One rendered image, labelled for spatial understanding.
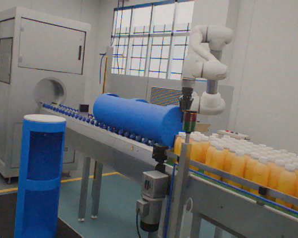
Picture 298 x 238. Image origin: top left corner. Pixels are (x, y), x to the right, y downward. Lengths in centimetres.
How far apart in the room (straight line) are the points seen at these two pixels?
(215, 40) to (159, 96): 189
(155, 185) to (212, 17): 371
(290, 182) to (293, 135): 314
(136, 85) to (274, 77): 197
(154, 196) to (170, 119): 54
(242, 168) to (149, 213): 59
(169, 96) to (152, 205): 246
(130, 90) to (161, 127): 271
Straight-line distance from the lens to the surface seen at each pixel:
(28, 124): 216
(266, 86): 471
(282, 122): 460
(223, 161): 162
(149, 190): 172
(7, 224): 273
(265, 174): 148
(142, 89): 441
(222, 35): 244
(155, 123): 197
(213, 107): 262
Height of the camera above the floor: 137
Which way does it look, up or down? 6 degrees down
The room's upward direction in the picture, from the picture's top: 7 degrees clockwise
